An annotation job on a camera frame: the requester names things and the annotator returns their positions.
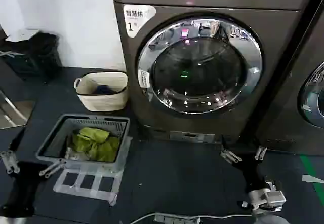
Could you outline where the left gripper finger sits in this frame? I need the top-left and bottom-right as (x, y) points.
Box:
(38, 155), (68, 179)
(0, 127), (26, 175)

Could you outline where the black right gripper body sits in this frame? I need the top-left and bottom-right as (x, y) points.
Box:
(234, 158), (270, 193)

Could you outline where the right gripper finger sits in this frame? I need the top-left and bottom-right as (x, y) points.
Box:
(253, 135), (267, 162)
(219, 134), (241, 164)

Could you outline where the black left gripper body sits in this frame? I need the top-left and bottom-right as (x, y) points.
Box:
(3, 161), (49, 211)

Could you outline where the grey plastic laundry basket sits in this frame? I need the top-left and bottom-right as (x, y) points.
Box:
(34, 114), (133, 171)

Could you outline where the pale grey cloth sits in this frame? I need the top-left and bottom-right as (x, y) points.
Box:
(66, 146), (88, 161)

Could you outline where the grey dryer without sticker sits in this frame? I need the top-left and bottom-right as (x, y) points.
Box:
(255, 0), (324, 157)

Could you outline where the shiny metal floor plate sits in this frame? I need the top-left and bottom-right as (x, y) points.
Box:
(0, 89), (36, 131)

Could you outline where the green garment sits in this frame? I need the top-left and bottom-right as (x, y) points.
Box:
(71, 127), (120, 163)

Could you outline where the green floor tape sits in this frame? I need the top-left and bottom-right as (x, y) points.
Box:
(299, 155), (324, 192)

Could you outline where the chrome glass door without sticker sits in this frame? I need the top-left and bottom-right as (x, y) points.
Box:
(297, 61), (324, 129)

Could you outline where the white woven laundry basket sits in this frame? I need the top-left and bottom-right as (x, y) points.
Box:
(73, 71), (129, 112)

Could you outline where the white power strip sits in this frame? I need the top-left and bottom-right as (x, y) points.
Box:
(153, 213), (201, 224)

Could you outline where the grey dryer with number sticker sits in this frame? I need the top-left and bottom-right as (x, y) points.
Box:
(110, 0), (321, 146)

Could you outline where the dark blue cloth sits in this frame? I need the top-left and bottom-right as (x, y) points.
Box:
(92, 84), (120, 96)

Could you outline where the round chrome glass dryer door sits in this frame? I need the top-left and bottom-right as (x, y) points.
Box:
(138, 18), (263, 115)

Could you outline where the dark green crate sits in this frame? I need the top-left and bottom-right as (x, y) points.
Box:
(0, 49), (41, 81)

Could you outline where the black bin bag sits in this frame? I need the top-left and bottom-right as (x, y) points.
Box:
(27, 30), (63, 76)

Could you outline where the white number sticker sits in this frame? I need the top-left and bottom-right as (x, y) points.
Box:
(123, 4), (156, 39)

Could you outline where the clear tape floor frame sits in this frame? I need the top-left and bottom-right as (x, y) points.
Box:
(52, 167), (120, 207)

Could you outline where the white power cable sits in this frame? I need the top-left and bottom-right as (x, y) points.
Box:
(123, 211), (254, 224)

